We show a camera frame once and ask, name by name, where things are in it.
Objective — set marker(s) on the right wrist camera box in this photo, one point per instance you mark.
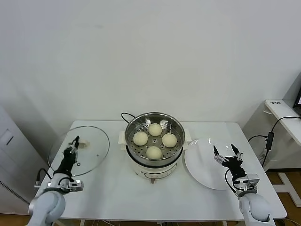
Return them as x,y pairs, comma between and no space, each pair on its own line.
249,181

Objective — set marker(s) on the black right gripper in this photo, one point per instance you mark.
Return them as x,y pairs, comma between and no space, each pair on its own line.
235,167

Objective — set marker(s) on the white cabinet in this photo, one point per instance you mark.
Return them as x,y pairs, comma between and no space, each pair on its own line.
14,153

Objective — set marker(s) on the round glass pot lid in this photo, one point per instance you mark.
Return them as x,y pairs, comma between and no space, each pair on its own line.
94,155

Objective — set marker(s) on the black laptop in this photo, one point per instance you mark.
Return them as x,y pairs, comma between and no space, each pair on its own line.
298,103

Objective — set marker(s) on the white steamed baozi bun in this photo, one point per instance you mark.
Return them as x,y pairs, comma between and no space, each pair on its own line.
155,130
169,140
154,152
140,138

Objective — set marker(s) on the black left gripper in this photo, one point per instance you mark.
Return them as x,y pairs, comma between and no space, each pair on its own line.
68,162

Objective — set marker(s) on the small printed desk label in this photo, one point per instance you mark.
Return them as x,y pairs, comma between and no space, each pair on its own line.
275,102

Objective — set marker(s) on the round white plate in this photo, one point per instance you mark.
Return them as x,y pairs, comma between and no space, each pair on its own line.
202,164

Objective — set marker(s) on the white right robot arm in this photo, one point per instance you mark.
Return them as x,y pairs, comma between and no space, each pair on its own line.
256,209

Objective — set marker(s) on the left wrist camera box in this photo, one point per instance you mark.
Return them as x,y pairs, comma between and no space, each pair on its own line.
76,185

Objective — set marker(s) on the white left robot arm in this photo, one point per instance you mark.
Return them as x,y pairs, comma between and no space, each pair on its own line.
47,207

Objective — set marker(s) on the white side desk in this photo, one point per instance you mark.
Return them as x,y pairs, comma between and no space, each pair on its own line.
284,111

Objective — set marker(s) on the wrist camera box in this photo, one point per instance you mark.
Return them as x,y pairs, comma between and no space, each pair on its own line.
76,185
249,181

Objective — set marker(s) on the cream electric cooker base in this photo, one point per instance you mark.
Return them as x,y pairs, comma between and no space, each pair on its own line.
152,170

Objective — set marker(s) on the perforated steel steamer basket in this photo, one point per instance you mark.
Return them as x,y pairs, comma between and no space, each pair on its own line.
177,134

